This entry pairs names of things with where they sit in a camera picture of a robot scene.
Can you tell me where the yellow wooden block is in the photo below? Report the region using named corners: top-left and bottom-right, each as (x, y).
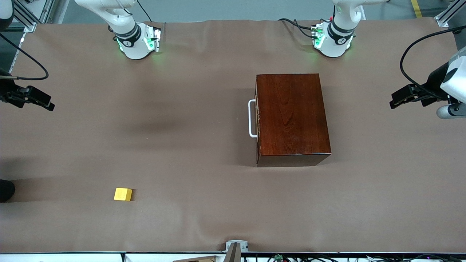
top-left (114, 188), bottom-right (133, 202)

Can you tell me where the wooden drawer with white handle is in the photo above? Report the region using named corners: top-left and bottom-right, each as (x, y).
top-left (248, 75), bottom-right (260, 164)

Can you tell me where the aluminium frame profile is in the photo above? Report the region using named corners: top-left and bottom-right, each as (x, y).
top-left (434, 0), bottom-right (466, 28)
top-left (7, 0), bottom-right (55, 32)

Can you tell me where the dark wooden drawer cabinet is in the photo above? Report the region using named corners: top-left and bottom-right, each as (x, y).
top-left (255, 73), bottom-right (332, 168)

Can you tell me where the white table edge rail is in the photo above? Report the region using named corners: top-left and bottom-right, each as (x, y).
top-left (0, 252), bottom-right (466, 262)

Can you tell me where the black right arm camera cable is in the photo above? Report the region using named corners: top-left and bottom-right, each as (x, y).
top-left (0, 33), bottom-right (49, 81)

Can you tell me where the black base cable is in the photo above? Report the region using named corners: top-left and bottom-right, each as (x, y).
top-left (279, 17), bottom-right (317, 39)
top-left (137, 0), bottom-right (152, 22)

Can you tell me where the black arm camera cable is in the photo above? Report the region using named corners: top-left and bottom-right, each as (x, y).
top-left (400, 26), bottom-right (466, 99)
top-left (0, 33), bottom-right (49, 81)

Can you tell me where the wooden strut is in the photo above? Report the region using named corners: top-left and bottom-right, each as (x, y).
top-left (223, 242), bottom-right (242, 262)

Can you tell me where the grey metal bracket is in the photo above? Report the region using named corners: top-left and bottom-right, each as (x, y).
top-left (225, 240), bottom-right (249, 253)

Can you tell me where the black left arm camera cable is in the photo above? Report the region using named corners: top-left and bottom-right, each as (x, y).
top-left (400, 26), bottom-right (466, 99)

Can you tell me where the brown table cover mat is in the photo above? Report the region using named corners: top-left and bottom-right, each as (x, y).
top-left (0, 17), bottom-right (466, 254)

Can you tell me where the flat wooden board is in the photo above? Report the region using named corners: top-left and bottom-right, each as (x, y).
top-left (173, 255), bottom-right (216, 262)

